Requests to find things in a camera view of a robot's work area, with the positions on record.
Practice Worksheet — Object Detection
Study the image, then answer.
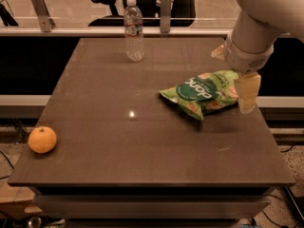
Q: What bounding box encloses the left metal bracket post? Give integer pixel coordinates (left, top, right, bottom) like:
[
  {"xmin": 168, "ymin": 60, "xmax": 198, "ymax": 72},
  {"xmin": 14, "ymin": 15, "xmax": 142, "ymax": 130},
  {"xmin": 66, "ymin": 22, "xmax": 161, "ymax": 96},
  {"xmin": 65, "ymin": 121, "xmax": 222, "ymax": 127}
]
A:
[{"xmin": 30, "ymin": 0, "xmax": 55, "ymax": 32}]

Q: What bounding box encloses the clear plastic water bottle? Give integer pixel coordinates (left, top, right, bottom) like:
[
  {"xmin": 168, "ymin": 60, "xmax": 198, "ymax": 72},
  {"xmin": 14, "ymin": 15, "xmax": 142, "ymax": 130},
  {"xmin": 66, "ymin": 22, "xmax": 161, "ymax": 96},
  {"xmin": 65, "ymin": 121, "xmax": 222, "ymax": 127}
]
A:
[{"xmin": 123, "ymin": 0, "xmax": 144, "ymax": 62}]

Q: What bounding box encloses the orange fruit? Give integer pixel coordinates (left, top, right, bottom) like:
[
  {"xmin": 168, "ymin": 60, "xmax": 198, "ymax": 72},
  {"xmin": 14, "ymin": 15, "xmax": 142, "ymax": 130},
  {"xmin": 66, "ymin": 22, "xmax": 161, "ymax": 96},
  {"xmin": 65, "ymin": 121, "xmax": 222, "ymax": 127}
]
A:
[{"xmin": 28, "ymin": 126, "xmax": 57, "ymax": 154}]

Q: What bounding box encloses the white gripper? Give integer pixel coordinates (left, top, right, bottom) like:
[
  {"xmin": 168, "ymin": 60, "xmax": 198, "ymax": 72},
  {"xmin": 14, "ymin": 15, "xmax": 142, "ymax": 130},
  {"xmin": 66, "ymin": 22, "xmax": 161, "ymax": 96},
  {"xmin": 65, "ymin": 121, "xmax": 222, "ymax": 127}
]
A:
[{"xmin": 211, "ymin": 33, "xmax": 274, "ymax": 114}]

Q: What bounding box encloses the black office chair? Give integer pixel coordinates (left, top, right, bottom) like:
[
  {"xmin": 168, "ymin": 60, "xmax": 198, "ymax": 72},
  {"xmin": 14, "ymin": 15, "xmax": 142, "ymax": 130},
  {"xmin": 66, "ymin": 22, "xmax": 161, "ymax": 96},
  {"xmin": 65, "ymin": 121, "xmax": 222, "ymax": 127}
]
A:
[{"xmin": 88, "ymin": 0, "xmax": 196, "ymax": 27}]

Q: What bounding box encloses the green rice chip bag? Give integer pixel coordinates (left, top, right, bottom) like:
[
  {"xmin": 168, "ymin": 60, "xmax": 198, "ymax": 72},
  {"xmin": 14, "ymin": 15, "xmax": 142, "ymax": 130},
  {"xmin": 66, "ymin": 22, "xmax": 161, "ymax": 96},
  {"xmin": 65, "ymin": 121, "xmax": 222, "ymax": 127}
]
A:
[{"xmin": 160, "ymin": 70, "xmax": 238, "ymax": 121}]

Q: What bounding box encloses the right metal bracket post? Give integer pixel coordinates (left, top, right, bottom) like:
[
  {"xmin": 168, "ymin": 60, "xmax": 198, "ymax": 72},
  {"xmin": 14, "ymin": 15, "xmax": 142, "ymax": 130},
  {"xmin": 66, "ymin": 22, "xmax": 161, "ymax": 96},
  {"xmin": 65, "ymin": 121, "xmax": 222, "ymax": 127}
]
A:
[{"xmin": 160, "ymin": 0, "xmax": 171, "ymax": 33}]

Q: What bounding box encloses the metal bracket post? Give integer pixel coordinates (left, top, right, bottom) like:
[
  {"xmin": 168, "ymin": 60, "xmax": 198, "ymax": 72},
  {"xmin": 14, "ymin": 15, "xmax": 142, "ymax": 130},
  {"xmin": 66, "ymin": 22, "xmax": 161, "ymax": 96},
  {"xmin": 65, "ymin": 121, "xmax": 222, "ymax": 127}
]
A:
[
  {"xmin": 160, "ymin": 0, "xmax": 171, "ymax": 33},
  {"xmin": 30, "ymin": 0, "xmax": 55, "ymax": 32}
]

